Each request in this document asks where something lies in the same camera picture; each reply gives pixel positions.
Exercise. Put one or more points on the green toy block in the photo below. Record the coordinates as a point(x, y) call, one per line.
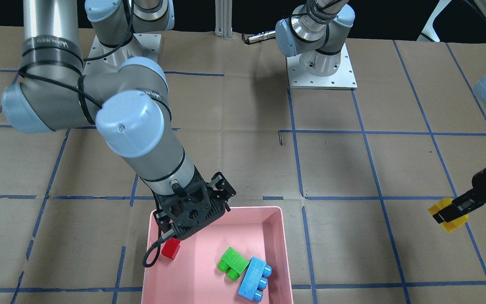
point(233, 264)

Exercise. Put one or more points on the blue toy block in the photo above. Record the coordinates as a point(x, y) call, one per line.
point(255, 280)

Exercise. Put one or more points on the red toy block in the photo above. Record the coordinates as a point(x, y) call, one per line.
point(171, 248)

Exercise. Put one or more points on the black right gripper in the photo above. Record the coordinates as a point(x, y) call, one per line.
point(222, 185)

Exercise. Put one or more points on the pink plastic box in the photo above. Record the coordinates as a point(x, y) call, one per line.
point(193, 277)

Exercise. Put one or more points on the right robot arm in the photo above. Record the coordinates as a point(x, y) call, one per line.
point(123, 93)

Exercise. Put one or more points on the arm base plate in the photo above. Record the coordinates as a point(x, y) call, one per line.
point(313, 70)
point(143, 44)

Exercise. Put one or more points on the yellow toy block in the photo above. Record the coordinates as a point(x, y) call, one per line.
point(445, 213)

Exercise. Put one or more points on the aluminium frame post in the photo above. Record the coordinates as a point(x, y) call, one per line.
point(223, 19)

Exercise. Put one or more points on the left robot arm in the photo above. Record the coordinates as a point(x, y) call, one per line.
point(316, 32)

